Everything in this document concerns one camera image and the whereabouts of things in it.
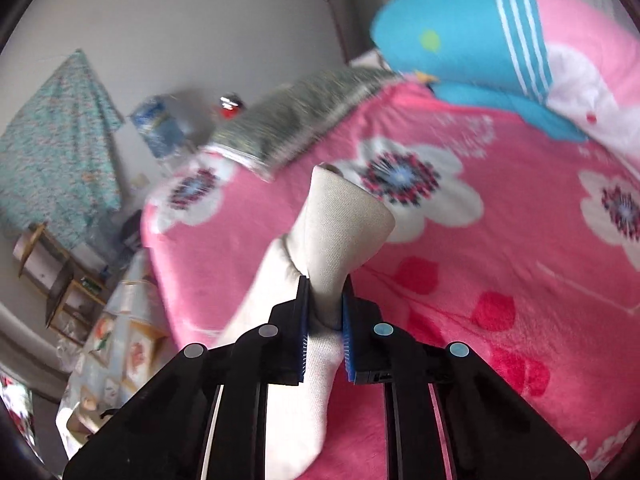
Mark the red cup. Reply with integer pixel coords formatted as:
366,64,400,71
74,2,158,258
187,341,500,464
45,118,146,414
219,93,245,120

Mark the teal floral wall cloth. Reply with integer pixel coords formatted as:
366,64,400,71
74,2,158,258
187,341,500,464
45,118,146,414
1,50,124,249

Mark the beige zip jacket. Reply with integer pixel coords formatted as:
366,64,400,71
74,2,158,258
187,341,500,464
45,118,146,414
217,165,395,479

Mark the blue water bottle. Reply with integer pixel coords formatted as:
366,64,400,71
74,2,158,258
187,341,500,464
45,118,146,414
129,96,186,160

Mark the pink cylinder bin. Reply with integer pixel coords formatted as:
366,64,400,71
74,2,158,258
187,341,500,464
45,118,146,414
13,231,64,296

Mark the blue striped pillow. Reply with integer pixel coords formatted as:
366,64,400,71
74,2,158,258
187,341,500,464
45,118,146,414
370,0,586,142

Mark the fruit pattern bed sheet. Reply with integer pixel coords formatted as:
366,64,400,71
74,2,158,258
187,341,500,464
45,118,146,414
55,248,177,457

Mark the grey lace pillow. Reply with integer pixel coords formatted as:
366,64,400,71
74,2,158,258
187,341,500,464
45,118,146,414
205,66,399,181

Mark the pink floral blanket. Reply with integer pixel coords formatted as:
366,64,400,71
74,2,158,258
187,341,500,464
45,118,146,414
143,0,639,479

